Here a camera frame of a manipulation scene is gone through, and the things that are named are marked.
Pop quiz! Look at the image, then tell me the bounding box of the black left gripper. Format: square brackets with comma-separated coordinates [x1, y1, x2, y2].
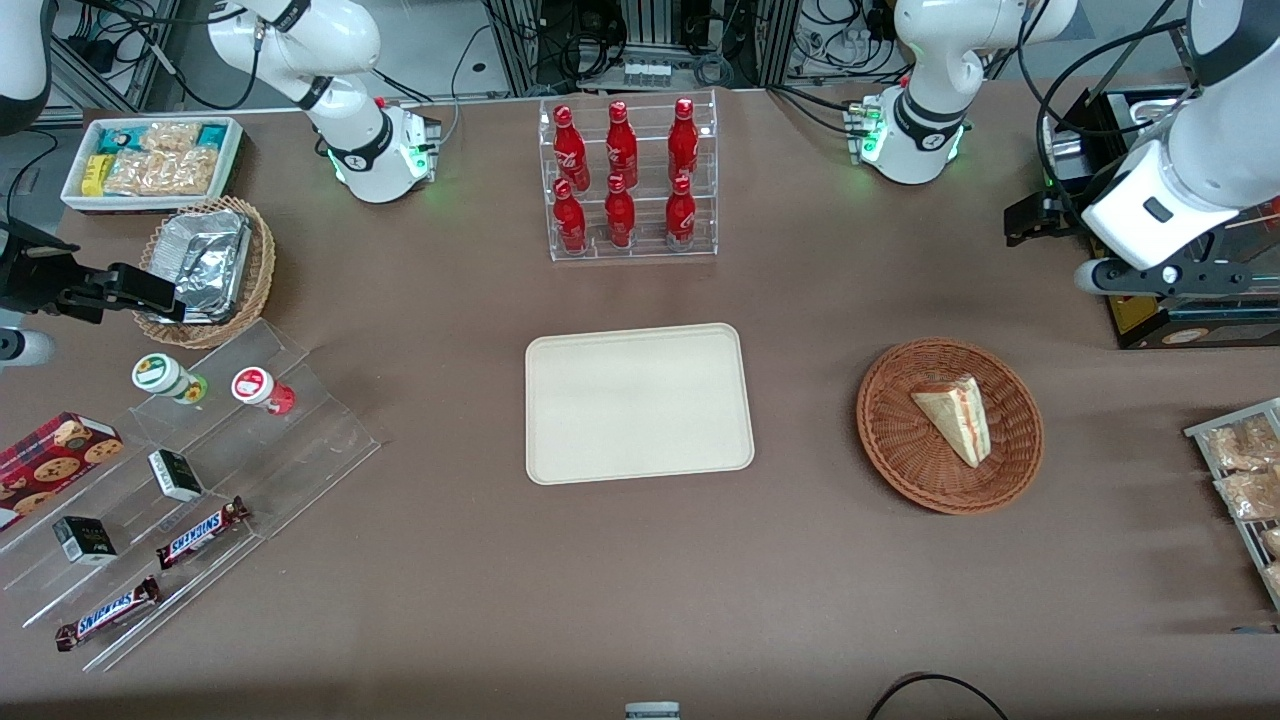
[1005, 192, 1093, 247]

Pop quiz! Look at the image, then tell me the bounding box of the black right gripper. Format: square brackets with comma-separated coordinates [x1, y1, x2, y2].
[0, 222, 187, 323]

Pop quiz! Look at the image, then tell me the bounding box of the triangle sandwich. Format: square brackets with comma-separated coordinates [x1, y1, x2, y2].
[910, 374, 992, 469]

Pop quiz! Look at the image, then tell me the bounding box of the light wicker basket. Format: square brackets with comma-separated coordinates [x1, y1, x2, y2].
[133, 196, 277, 350]

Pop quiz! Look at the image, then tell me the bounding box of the round brown wicker basket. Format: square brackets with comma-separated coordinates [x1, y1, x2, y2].
[856, 337, 1045, 516]

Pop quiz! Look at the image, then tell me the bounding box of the beige plastic tray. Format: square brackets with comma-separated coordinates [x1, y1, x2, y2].
[525, 322, 756, 487]

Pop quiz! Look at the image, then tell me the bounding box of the silver foil container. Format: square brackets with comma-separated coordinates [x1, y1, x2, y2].
[150, 209, 253, 323]

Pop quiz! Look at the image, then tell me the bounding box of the green lid cup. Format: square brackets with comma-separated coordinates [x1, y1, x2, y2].
[131, 353, 209, 405]

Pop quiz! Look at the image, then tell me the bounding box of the large clear cracker bag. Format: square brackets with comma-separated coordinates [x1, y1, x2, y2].
[105, 148, 221, 197]

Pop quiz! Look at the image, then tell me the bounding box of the white snack bin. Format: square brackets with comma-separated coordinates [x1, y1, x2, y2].
[60, 116, 245, 215]

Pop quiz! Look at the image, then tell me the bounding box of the red lid cup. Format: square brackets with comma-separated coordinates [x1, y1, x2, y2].
[231, 367, 297, 416]

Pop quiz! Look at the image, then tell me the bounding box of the small clear cracker bag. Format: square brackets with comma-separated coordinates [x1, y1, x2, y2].
[140, 120, 201, 153]

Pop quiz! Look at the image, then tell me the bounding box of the small black box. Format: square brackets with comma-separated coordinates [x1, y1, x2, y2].
[52, 515, 118, 567]
[148, 449, 204, 503]

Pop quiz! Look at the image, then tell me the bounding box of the red cookie box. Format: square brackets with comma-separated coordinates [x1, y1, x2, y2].
[0, 411, 125, 531]

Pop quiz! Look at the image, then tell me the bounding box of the clear acrylic stepped shelf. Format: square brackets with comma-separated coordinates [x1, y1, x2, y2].
[0, 318, 383, 673]

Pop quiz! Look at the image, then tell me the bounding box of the Snickers bar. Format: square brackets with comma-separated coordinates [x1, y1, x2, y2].
[55, 576, 162, 653]
[155, 497, 251, 571]

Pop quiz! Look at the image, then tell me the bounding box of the clear pastry bag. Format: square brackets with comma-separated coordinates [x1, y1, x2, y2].
[1200, 415, 1280, 471]
[1213, 468, 1280, 521]

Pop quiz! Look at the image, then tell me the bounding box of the red cola bottle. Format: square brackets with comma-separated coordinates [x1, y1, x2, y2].
[606, 100, 639, 191]
[665, 175, 697, 251]
[552, 104, 591, 193]
[605, 174, 637, 249]
[553, 178, 588, 254]
[668, 97, 700, 186]

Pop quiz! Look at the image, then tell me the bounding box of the clear acrylic bottle rack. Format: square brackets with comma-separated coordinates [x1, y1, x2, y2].
[538, 88, 719, 263]

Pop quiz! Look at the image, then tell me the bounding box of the metal equipment rack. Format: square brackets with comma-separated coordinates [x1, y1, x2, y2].
[485, 0, 801, 96]

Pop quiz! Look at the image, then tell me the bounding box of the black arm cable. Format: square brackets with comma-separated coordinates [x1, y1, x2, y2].
[1015, 0, 1211, 241]

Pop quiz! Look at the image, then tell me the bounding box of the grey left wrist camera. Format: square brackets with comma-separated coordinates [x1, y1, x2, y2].
[1075, 255, 1251, 299]

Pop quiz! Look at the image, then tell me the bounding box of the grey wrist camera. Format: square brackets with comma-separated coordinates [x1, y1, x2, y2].
[0, 328, 57, 369]
[1075, 255, 1251, 299]

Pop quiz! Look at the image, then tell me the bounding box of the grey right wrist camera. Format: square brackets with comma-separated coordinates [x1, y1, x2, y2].
[0, 328, 57, 369]

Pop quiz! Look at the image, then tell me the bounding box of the aluminium frame rail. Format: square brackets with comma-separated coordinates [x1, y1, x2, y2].
[50, 0, 181, 113]

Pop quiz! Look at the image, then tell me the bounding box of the grey wire rack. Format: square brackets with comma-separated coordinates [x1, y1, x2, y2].
[1184, 398, 1280, 613]

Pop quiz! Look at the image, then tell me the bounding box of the black looped cable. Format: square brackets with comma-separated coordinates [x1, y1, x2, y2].
[866, 673, 1011, 720]

